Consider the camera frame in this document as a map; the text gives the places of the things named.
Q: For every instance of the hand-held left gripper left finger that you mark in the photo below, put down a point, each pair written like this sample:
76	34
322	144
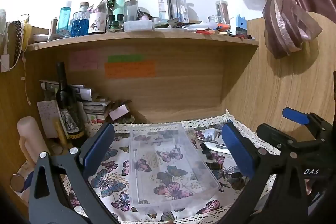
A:
98	146

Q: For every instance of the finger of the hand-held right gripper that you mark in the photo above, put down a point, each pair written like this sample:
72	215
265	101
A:
295	115
275	136

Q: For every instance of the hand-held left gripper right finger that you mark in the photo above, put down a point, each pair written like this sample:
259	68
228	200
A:
237	150

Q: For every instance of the white handheld massager device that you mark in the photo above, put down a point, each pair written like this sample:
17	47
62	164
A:
216	148

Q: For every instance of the clear plastic storage box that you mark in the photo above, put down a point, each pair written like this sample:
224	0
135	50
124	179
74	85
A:
170	174

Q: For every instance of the small brown gold bottle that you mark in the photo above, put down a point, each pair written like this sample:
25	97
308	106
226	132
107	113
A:
214	166

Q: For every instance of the white charger plug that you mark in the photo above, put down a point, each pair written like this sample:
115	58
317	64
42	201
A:
213	134

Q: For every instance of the small black bottle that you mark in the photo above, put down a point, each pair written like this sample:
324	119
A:
206	153

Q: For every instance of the butterfly print lace tablecloth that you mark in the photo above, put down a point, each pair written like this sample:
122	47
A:
110	182

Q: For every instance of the pink and white small box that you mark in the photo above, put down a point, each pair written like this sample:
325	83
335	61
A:
118	111

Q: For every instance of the yellow taper candle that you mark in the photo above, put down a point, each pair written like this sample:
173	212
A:
59	134

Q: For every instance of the pile of papers and boxes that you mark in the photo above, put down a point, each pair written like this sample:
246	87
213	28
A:
90	104

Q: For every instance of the dark wine bottle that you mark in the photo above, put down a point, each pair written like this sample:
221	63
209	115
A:
67	106

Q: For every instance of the handwritten note paper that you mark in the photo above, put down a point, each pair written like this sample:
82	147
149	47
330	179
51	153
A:
48	119

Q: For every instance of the cream pillar candle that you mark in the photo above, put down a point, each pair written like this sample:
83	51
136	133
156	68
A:
29	137

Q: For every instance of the wooden desk hutch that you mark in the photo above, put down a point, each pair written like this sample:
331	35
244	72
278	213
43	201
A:
183	87

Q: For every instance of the orange sticky note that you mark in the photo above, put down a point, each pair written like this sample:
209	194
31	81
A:
130	70

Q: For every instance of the pink sticky note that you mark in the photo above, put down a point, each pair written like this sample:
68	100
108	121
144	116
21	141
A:
84	61

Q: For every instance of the round brown disc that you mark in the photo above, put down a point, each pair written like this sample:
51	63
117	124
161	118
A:
17	182

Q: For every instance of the green sticky note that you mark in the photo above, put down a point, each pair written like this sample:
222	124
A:
126	58

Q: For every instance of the mauve tied curtain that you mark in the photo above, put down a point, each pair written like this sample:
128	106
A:
283	16

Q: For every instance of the blue pencil sharpener box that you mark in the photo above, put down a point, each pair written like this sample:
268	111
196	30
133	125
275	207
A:
241	26

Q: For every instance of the faceted bottle with blue liquid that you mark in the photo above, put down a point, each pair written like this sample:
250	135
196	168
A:
80	23

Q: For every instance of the small dark ink bottle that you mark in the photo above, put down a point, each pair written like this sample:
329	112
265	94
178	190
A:
120	21
112	22

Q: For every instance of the pile of pens and stationery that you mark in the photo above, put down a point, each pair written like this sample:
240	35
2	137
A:
204	28

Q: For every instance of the glass jar brown contents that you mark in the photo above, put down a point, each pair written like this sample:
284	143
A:
222	12

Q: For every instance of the small empty glass jar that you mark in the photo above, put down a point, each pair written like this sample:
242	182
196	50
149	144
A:
213	19

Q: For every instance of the clear corked bottle cartoon label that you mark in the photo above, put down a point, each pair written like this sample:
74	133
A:
98	19

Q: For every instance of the clear flat plastic case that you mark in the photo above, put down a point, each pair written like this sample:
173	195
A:
139	26

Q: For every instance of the small brown tube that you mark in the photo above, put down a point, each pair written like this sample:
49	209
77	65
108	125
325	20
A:
54	26

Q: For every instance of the turquoise glass bottle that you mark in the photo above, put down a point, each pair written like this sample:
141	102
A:
64	16

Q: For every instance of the patterned ribbon loop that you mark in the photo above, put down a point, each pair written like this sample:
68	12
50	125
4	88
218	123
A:
18	37

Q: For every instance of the clear bottle grey cap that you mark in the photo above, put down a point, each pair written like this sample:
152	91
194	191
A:
131	8

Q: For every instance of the teal pump bottle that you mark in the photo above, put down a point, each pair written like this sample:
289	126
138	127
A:
120	5

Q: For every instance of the short clear blister pack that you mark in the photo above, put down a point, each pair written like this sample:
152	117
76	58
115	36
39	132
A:
182	10

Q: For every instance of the tall clear blister pack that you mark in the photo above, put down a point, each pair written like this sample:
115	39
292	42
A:
166	3

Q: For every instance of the white wall adapter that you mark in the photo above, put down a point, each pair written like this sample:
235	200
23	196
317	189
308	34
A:
4	62

